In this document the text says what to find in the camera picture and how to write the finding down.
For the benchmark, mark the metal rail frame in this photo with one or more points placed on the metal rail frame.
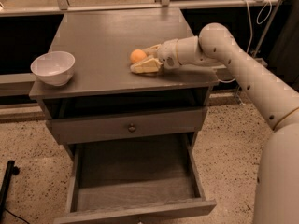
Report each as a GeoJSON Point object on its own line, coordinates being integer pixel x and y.
{"type": "Point", "coordinates": [93, 4]}

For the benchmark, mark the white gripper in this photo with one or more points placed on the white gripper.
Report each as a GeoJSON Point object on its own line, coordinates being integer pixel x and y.
{"type": "Point", "coordinates": [167, 54]}

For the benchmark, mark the grey wooden cabinet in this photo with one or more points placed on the grey wooden cabinet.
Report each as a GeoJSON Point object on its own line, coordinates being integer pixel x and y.
{"type": "Point", "coordinates": [103, 84]}

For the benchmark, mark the orange fruit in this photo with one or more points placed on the orange fruit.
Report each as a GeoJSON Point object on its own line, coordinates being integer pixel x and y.
{"type": "Point", "coordinates": [137, 55]}

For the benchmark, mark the thin metal pole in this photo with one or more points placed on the thin metal pole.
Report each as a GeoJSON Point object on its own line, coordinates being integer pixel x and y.
{"type": "Point", "coordinates": [269, 18]}

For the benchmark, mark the white bowl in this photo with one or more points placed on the white bowl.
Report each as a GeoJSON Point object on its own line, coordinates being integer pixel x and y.
{"type": "Point", "coordinates": [54, 68]}

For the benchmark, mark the closed grey drawer with knob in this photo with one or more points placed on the closed grey drawer with knob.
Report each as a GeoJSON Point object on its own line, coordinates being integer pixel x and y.
{"type": "Point", "coordinates": [113, 127]}

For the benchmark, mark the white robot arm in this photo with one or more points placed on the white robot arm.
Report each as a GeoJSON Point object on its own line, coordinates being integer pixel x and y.
{"type": "Point", "coordinates": [277, 191]}

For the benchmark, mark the dark cabinet at right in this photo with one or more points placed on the dark cabinet at right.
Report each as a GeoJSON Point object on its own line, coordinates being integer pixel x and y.
{"type": "Point", "coordinates": [284, 57]}

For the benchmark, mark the black stand leg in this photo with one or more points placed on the black stand leg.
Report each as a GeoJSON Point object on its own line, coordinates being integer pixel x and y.
{"type": "Point", "coordinates": [11, 170]}

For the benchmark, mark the open grey wooden drawer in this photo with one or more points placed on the open grey wooden drawer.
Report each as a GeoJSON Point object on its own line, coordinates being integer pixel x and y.
{"type": "Point", "coordinates": [135, 181]}

